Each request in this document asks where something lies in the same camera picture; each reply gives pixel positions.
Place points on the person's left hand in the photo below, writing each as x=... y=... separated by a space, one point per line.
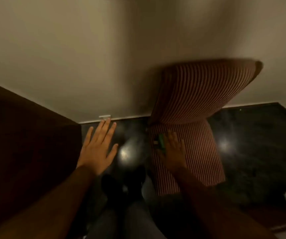
x=95 y=153

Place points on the person's right hand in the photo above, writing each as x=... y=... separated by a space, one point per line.
x=174 y=154

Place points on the green cleaning cloth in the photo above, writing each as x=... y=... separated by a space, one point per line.
x=161 y=141

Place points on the person's left forearm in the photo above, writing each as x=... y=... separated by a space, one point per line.
x=45 y=209

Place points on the person's right forearm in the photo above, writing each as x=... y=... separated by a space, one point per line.
x=212 y=209

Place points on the person's right leg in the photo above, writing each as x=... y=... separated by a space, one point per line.
x=143 y=221

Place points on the person's leg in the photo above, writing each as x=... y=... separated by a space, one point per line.
x=143 y=221
x=105 y=226

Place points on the person's left leg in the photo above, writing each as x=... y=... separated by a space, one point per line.
x=105 y=226

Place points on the white door stopper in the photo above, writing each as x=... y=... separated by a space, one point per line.
x=105 y=117

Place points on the black shoe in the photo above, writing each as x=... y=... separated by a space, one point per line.
x=136 y=181
x=111 y=189

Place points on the red white striped chair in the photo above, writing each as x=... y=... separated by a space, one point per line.
x=202 y=92

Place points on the brown wooden door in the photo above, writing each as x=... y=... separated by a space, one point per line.
x=21 y=151

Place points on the brown wooden furniture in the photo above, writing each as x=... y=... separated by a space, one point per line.
x=275 y=216

